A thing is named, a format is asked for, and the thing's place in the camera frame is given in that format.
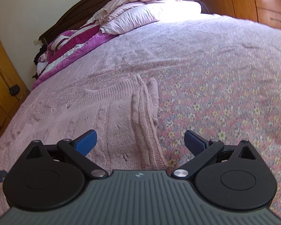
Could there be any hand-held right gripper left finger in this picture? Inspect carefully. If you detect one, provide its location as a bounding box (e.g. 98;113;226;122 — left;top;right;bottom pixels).
25;129;108;179

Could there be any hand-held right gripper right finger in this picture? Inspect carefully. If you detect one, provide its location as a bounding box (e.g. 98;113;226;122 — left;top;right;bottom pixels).
172;130;258;179

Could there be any pink knitted sweater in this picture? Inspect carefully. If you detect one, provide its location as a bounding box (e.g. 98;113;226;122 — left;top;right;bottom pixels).
0;73;170;216

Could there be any dark clothes pile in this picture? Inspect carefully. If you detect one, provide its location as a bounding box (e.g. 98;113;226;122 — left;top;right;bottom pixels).
33;44;49;65

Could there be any bed with floral pink sheet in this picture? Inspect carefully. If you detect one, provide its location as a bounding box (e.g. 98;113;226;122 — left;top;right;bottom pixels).
0;13;281;225

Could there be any small black purse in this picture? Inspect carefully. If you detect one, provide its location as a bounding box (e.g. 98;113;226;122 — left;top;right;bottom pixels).
9;85;21;97

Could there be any wooden wardrobe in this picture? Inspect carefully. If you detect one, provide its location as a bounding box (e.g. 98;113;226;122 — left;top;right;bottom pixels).
0;16;30;141

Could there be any magenta white striped blanket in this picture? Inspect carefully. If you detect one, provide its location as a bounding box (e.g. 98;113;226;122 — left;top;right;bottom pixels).
33;20;119;90

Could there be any pink checked pillow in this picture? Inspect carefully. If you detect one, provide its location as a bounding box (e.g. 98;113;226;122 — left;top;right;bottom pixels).
99;0;202;36

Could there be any dark wooden headboard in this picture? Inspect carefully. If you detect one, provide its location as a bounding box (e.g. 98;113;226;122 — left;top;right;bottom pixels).
39;0;170;46

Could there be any pale pink ruffled quilt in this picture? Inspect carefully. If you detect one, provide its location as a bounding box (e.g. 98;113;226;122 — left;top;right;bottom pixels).
84;0;186;29

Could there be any white cable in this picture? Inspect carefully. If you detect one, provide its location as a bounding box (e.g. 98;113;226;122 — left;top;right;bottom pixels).
200;1;211;14

